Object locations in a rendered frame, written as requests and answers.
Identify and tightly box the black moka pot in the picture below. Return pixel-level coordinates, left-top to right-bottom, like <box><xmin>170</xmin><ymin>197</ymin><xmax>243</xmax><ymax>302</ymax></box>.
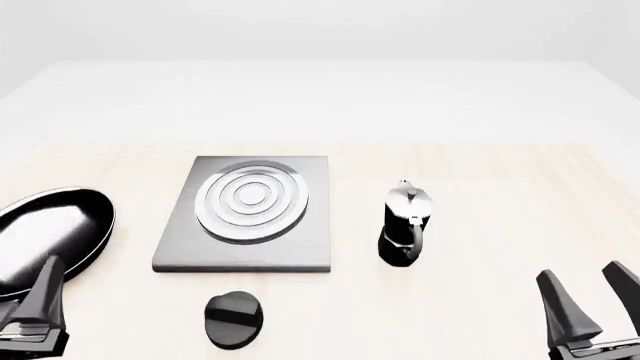
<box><xmin>378</xmin><ymin>179</ymin><xmax>433</xmax><ymax>268</ymax></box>

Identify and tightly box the round black stove knob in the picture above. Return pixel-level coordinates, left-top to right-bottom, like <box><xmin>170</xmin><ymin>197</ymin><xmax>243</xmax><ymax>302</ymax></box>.
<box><xmin>203</xmin><ymin>290</ymin><xmax>265</xmax><ymax>348</ymax></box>

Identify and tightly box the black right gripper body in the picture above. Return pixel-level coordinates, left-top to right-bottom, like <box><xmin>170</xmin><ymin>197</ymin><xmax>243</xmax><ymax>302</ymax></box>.
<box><xmin>547</xmin><ymin>336</ymin><xmax>640</xmax><ymax>360</ymax></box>

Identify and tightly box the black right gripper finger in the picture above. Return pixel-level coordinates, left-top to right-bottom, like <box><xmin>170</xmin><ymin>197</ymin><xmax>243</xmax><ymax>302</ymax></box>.
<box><xmin>601</xmin><ymin>260</ymin><xmax>640</xmax><ymax>320</ymax></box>
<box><xmin>535</xmin><ymin>268</ymin><xmax>605</xmax><ymax>350</ymax></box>

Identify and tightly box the flat grey stove plate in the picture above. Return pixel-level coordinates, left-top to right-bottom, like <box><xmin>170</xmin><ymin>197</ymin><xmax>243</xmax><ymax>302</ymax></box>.
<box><xmin>150</xmin><ymin>155</ymin><xmax>333</xmax><ymax>274</ymax></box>

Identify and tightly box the black frying pan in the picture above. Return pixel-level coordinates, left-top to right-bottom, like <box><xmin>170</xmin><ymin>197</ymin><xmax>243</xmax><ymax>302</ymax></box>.
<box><xmin>0</xmin><ymin>186</ymin><xmax>117</xmax><ymax>300</ymax></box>

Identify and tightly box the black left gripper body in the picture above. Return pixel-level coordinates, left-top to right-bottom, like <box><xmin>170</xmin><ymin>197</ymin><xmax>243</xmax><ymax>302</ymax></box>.
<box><xmin>0</xmin><ymin>303</ymin><xmax>71</xmax><ymax>357</ymax></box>

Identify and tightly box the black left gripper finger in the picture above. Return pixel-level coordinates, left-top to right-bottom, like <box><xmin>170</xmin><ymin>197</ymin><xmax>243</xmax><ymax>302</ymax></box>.
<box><xmin>9</xmin><ymin>254</ymin><xmax>68</xmax><ymax>332</ymax></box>

